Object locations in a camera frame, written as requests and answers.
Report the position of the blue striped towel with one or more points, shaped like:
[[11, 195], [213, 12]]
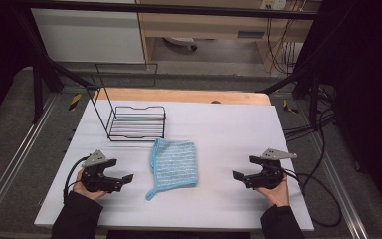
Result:
[[175, 166]]

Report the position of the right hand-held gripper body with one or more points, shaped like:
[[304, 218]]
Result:
[[268, 174]]

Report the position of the aluminium floor rail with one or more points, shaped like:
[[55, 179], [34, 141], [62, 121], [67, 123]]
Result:
[[343, 192], [16, 162]]

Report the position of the wooden table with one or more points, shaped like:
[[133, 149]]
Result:
[[185, 96]]

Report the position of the white power outlet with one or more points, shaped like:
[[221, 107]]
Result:
[[273, 4]]

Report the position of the black metal frame strut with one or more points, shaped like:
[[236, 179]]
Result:
[[313, 93], [38, 83]]

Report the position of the black metal frame bar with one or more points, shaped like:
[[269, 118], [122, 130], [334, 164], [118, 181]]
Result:
[[179, 9]]

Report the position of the white table mat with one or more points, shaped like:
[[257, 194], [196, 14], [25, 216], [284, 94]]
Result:
[[219, 139]]

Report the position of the light wooden desk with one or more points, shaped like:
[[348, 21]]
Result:
[[212, 25]]

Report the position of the person's left hand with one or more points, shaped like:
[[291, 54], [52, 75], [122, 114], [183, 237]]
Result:
[[86, 194]]

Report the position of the person's right hand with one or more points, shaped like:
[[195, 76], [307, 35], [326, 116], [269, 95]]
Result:
[[278, 195]]

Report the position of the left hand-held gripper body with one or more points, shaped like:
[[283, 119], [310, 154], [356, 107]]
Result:
[[94, 177]]

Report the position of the yellow black tape strip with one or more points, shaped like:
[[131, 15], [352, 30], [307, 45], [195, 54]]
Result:
[[75, 102], [289, 107]]

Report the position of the white cabinet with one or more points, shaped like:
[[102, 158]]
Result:
[[89, 36]]

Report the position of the black curtain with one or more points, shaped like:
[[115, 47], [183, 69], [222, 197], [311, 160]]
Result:
[[368, 83], [0, 49]]

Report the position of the white chair base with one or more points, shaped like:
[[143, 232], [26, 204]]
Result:
[[180, 41]]

